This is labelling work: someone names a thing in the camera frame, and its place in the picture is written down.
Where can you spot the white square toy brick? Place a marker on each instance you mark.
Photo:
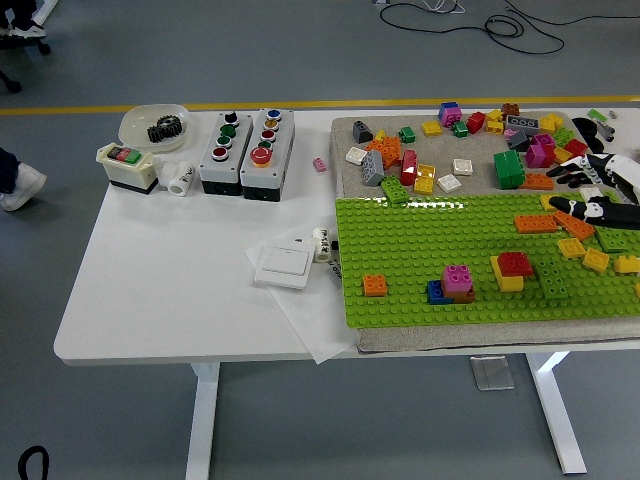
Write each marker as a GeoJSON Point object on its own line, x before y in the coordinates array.
{"type": "Point", "coordinates": [448, 183]}
{"type": "Point", "coordinates": [356, 155]}
{"type": "Point", "coordinates": [463, 167]}

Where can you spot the green long toy brick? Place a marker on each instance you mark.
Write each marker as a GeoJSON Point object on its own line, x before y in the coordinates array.
{"type": "Point", "coordinates": [397, 190]}

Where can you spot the small pink toy brick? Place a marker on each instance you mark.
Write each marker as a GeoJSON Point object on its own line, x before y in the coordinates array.
{"type": "Point", "coordinates": [509, 133]}
{"type": "Point", "coordinates": [319, 164]}

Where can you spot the light green flat plate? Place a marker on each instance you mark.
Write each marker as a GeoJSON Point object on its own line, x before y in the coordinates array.
{"type": "Point", "coordinates": [615, 240]}

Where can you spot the metal floor plate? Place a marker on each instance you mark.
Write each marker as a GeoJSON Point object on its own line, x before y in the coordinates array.
{"type": "Point", "coordinates": [492, 374]}

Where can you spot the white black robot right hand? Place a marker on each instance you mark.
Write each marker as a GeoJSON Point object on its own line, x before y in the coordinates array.
{"type": "Point", "coordinates": [617, 170]}

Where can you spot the dark grey toy brick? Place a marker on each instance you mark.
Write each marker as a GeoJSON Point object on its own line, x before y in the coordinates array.
{"type": "Point", "coordinates": [520, 141]}

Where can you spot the yellow square toy brick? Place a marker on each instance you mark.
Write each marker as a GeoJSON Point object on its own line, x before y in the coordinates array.
{"type": "Point", "coordinates": [432, 128]}
{"type": "Point", "coordinates": [426, 171]}
{"type": "Point", "coordinates": [551, 122]}
{"type": "Point", "coordinates": [561, 155]}
{"type": "Point", "coordinates": [495, 127]}
{"type": "Point", "coordinates": [424, 186]}

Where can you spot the magenta square toy brick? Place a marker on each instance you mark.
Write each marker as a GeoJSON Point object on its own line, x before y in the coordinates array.
{"type": "Point", "coordinates": [457, 279]}
{"type": "Point", "coordinates": [542, 139]}
{"type": "Point", "coordinates": [453, 118]}

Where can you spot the clear printed label strip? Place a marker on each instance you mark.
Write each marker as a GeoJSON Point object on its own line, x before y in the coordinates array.
{"type": "Point", "coordinates": [334, 272]}

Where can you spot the red long toy brick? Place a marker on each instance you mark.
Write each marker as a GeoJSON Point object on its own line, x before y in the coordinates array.
{"type": "Point", "coordinates": [409, 167]}

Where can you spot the green toy baseplate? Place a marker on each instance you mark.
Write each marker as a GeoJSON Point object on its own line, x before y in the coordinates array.
{"type": "Point", "coordinates": [400, 240]}

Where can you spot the lime green toy brick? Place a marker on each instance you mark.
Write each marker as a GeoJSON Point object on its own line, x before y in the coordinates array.
{"type": "Point", "coordinates": [564, 136]}

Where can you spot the white paper sheet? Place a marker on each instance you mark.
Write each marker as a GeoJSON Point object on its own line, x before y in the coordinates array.
{"type": "Point", "coordinates": [310, 325]}

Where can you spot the green tall toy brick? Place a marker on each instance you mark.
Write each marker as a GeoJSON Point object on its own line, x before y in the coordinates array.
{"type": "Point", "coordinates": [507, 171]}

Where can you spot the grey long toy brick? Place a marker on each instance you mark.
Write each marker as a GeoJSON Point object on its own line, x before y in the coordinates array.
{"type": "Point", "coordinates": [522, 123]}

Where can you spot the grey four-button control box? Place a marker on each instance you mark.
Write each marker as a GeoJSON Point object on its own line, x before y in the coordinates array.
{"type": "Point", "coordinates": [235, 160]}

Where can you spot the blue toy brick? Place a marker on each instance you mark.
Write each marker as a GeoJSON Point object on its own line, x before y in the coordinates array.
{"type": "Point", "coordinates": [436, 292]}
{"type": "Point", "coordinates": [446, 107]}

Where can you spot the grey-brown mat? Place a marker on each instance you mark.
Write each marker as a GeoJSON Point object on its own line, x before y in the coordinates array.
{"type": "Point", "coordinates": [450, 337]}

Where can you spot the grey emergency-stop control box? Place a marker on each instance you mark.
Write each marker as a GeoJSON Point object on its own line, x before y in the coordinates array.
{"type": "Point", "coordinates": [280, 150]}

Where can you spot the orange long toy brick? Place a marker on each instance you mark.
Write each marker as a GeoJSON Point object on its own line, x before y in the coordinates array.
{"type": "Point", "coordinates": [575, 226]}
{"type": "Point", "coordinates": [536, 224]}
{"type": "Point", "coordinates": [536, 181]}

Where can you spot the white labelled cylinder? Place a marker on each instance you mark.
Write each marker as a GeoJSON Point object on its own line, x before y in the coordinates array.
{"type": "Point", "coordinates": [321, 247]}

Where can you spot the black metal gear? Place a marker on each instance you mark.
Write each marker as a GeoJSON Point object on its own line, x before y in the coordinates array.
{"type": "Point", "coordinates": [157, 135]}
{"type": "Point", "coordinates": [174, 126]}

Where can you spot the white wall switch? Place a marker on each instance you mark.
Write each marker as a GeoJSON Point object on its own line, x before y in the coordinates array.
{"type": "Point", "coordinates": [285, 262]}

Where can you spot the yellow flat toy brick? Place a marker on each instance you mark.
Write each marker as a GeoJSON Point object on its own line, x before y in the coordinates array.
{"type": "Point", "coordinates": [544, 202]}

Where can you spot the dark grey slope brick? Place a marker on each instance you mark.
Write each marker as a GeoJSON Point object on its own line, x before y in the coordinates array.
{"type": "Point", "coordinates": [362, 132]}

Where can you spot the green small toy brick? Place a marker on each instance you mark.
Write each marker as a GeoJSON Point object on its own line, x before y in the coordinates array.
{"type": "Point", "coordinates": [460, 130]}
{"type": "Point", "coordinates": [407, 135]}

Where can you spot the white pipe fitting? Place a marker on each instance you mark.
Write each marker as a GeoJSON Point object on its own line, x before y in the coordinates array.
{"type": "Point", "coordinates": [180, 180]}

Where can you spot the yellow long toy brick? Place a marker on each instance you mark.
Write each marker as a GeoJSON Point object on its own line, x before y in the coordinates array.
{"type": "Point", "coordinates": [507, 284]}

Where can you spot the cream switch red green buttons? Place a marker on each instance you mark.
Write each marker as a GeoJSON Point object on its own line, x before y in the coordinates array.
{"type": "Point", "coordinates": [127, 175]}

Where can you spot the white small toy brick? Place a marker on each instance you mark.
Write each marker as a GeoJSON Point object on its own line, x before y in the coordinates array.
{"type": "Point", "coordinates": [590, 193]}

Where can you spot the magenta tall toy brick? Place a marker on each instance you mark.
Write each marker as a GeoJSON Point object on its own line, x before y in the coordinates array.
{"type": "Point", "coordinates": [537, 156]}

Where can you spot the white oval bowl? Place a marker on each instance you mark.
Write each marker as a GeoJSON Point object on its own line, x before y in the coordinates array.
{"type": "Point", "coordinates": [135, 122]}

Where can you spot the red square toy brick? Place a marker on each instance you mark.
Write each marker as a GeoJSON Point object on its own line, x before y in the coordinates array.
{"type": "Point", "coordinates": [515, 263]}
{"type": "Point", "coordinates": [476, 122]}
{"type": "Point", "coordinates": [576, 148]}

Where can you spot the small grey metal piece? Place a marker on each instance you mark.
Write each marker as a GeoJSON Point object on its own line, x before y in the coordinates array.
{"type": "Point", "coordinates": [605, 130]}

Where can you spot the orange square toy brick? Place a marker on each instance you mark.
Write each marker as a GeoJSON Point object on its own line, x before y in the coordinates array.
{"type": "Point", "coordinates": [375, 285]}

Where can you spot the yellow small toy brick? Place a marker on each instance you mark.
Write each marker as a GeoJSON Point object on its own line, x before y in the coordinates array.
{"type": "Point", "coordinates": [627, 264]}
{"type": "Point", "coordinates": [494, 115]}
{"type": "Point", "coordinates": [596, 259]}
{"type": "Point", "coordinates": [380, 136]}
{"type": "Point", "coordinates": [571, 247]}

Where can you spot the person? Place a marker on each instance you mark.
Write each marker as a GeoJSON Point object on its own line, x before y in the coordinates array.
{"type": "Point", "coordinates": [27, 30]}
{"type": "Point", "coordinates": [20, 185]}

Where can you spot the white table leg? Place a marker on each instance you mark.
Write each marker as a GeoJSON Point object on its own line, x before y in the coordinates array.
{"type": "Point", "coordinates": [202, 425]}
{"type": "Point", "coordinates": [557, 415]}

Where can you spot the light grey toy brick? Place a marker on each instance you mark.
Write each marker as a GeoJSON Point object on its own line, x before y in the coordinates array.
{"type": "Point", "coordinates": [372, 170]}

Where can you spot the brown toy brick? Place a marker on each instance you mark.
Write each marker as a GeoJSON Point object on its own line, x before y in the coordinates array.
{"type": "Point", "coordinates": [510, 110]}
{"type": "Point", "coordinates": [466, 296]}

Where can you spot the black office chair base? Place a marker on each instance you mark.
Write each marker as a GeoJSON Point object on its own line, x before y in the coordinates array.
{"type": "Point", "coordinates": [10, 45]}

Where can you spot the small green plastic piece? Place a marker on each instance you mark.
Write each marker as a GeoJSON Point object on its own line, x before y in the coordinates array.
{"type": "Point", "coordinates": [597, 115]}

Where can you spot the dark green flat brick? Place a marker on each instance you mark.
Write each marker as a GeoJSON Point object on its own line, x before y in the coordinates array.
{"type": "Point", "coordinates": [554, 280]}

